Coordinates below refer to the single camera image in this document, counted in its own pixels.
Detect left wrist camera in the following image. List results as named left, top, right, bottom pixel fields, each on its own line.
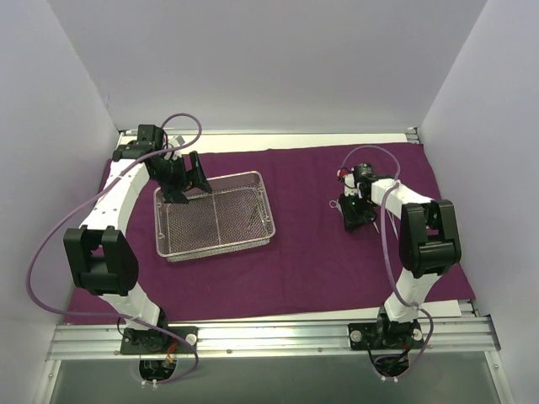
left=136, top=124, right=167, bottom=151

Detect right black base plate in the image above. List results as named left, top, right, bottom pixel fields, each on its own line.
left=347, top=321, right=424, bottom=351

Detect metal mesh instrument tray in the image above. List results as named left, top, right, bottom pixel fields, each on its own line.
left=153, top=171, right=275, bottom=263

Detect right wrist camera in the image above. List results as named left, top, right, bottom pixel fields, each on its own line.
left=352, top=163, right=375, bottom=184

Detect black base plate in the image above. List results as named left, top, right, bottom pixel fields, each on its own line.
left=120, top=326, right=199, bottom=355
left=347, top=321, right=424, bottom=351

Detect purple surgical wrap cloth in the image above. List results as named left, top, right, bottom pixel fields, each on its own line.
left=62, top=141, right=477, bottom=326

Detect aluminium front rail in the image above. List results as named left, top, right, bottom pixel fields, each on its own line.
left=47, top=317, right=499, bottom=360

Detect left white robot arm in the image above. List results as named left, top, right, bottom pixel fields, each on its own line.
left=63, top=141, right=212, bottom=353

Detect steel surgical scissors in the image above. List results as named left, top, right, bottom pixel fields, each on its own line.
left=329, top=200, right=342, bottom=211

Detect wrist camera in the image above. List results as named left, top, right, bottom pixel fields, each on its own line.
left=136, top=124, right=167, bottom=151
left=352, top=163, right=375, bottom=184

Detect steel forceps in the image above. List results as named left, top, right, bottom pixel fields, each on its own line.
left=387, top=212, right=398, bottom=240

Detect steel tweezers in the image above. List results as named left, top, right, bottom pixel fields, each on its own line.
left=245, top=206, right=263, bottom=231

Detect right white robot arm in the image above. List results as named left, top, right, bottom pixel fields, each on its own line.
left=339, top=173, right=462, bottom=348

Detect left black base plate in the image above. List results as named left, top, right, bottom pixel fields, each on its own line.
left=120, top=326, right=199, bottom=355

